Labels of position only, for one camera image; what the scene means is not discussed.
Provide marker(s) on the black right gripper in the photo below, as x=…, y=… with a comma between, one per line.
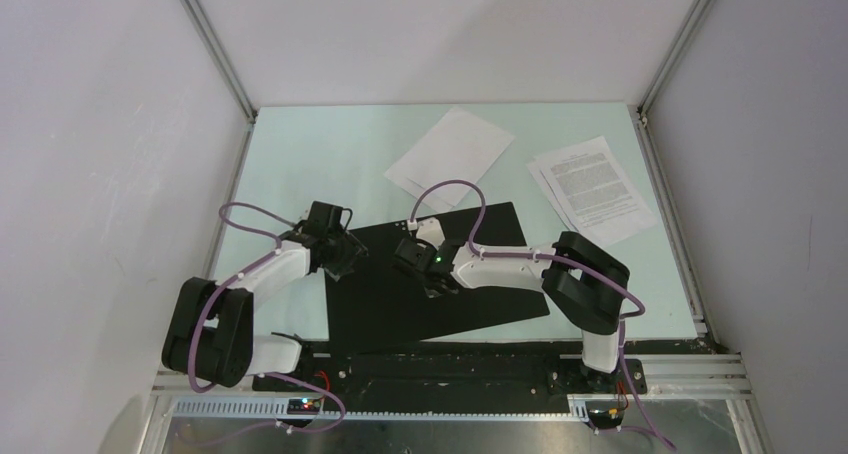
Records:
x=432, y=293

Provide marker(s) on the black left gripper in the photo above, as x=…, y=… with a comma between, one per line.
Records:
x=350, y=249

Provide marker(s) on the beige and black file folder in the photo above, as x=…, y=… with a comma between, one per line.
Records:
x=377, y=306

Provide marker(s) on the white paper sheets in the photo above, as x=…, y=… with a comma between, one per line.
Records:
x=460, y=146

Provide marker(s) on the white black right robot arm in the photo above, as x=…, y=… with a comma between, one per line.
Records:
x=582, y=280

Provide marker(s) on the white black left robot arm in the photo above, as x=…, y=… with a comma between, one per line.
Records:
x=211, y=336

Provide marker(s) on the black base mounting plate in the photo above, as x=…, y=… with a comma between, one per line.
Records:
x=458, y=378

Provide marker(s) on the left controller board with leds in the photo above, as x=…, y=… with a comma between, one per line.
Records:
x=304, y=406

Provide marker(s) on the controller board with leds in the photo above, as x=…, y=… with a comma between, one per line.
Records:
x=604, y=419
x=304, y=406

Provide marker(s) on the printed text paper sheets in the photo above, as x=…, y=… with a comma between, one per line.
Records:
x=592, y=193

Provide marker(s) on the right controller board with leds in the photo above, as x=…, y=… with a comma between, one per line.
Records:
x=604, y=419

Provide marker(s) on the aluminium frame rail front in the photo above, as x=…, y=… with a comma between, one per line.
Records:
x=667, y=376

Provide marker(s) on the left aluminium corner post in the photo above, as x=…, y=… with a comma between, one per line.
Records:
x=215, y=48

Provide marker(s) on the aluminium corner post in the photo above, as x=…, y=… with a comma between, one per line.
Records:
x=215, y=48
x=692, y=21

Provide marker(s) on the right aluminium corner post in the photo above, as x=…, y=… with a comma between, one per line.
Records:
x=692, y=21

